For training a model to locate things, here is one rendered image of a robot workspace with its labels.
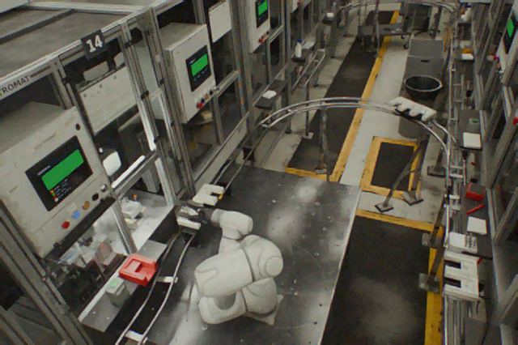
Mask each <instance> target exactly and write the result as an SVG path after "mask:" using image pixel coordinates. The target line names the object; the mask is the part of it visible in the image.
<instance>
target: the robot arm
mask: <svg viewBox="0 0 518 345"><path fill-rule="evenodd" d="M174 204H176V205H179V206H182V207H185V206H187V207H189V208H190V209H192V210H194V211H195V212H196V213H198V215H190V214H189V213H185V212H182V211H179V212H178V215H177V216H180V217H183V218H186V219H187V220H188V221H189V222H190V223H196V224H204V225H206V223H208V224H212V225H213V226H215V227H221V228H223V234H222V239H221V241H220V245H219V254H218V255H216V256H214V257H212V258H209V259H207V260H205V261H204V262H203V263H202V264H200V265H199V266H198V267H197V268H196V270H195V271H194V273H193V277H194V280H195V283H196V286H197V290H198V292H199V293H200V294H201V295H203V297H202V298H201V300H200V302H199V309H200V311H201V315H202V318H203V320H204V321H205V322H207V323H210V324H218V323H221V322H225V321H228V320H231V319H232V318H235V317H239V316H240V315H242V316H243V317H250V318H252V319H255V320H258V321H260V322H264V323H265V324H267V325H268V326H273V325H274V319H275V316H276V314H277V311H278V308H279V305H280V304H281V302H282V301H283V296H282V295H277V289H276V284H275V282H274V279H273V277H274V276H276V275H279V274H280V273H281V272H282V269H283V261H282V255H281V252H280V251H279V249H278V247H277V246H276V245H275V244H274V243H272V242H271V241H268V240H266V239H265V238H262V237H259V236H256V235H250V236H247V237H245V238H244V239H243V240H242V236H243V234H244V235H245V234H248V233H250V232H251V231H252V230H253V220H252V219H251V218H250V217H248V216H246V215H244V214H241V213H238V212H234V211H222V210H220V209H217V210H214V209H206V208H204V204H203V203H199V202H195V201H193V200H190V199H187V200H186V201H182V200H178V199H177V200H176V201H175V202H174ZM199 209H200V210H199ZM198 210H199V211H198ZM241 241H242V242H241Z"/></svg>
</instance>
